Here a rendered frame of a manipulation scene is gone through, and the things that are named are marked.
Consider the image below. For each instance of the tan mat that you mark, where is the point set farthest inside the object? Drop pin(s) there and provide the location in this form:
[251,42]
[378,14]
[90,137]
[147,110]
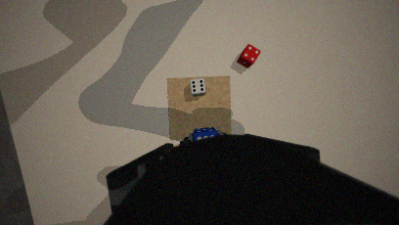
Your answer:
[188,112]

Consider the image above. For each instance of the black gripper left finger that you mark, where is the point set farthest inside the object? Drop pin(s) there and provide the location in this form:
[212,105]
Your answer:
[123,179]

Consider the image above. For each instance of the red die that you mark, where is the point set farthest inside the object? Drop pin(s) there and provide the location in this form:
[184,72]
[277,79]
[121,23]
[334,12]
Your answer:
[248,56]

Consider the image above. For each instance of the blue die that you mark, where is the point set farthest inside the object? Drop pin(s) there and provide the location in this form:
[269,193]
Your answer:
[204,133]

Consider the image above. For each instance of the white die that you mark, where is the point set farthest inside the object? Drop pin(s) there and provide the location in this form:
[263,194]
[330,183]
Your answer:
[197,86]

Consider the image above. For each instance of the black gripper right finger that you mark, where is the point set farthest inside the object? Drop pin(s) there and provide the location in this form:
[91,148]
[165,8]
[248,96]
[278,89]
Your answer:
[306,150]

